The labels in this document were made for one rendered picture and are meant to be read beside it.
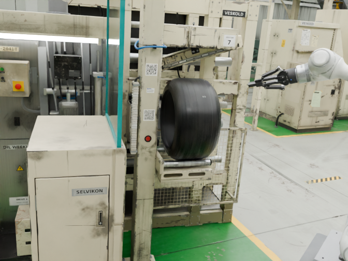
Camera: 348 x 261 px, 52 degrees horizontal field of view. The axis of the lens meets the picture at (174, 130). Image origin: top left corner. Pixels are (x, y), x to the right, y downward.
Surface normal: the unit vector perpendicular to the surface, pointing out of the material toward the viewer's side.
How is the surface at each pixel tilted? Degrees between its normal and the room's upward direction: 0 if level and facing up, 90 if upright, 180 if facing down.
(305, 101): 90
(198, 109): 63
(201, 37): 90
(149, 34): 90
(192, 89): 33
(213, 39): 90
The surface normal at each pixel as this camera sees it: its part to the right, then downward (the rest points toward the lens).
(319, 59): -0.54, -0.13
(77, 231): 0.26, 0.30
